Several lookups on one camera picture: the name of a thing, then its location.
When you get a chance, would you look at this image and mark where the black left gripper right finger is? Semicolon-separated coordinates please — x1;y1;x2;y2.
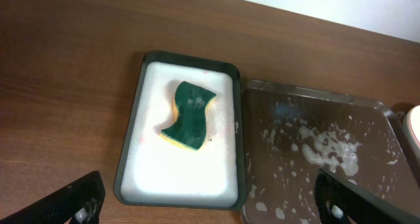
314;168;419;224

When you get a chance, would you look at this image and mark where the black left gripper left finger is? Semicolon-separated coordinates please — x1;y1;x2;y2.
1;171;106;224

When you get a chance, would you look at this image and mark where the pink plate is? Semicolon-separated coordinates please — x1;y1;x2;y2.
402;105;420;156

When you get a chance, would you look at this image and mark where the green and yellow sponge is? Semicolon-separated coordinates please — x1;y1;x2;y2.
161;81;217;151

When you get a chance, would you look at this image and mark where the large brown serving tray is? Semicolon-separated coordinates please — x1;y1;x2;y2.
241;80;419;223

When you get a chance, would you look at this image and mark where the small black tray white liner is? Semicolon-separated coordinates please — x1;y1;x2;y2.
114;51;247;210

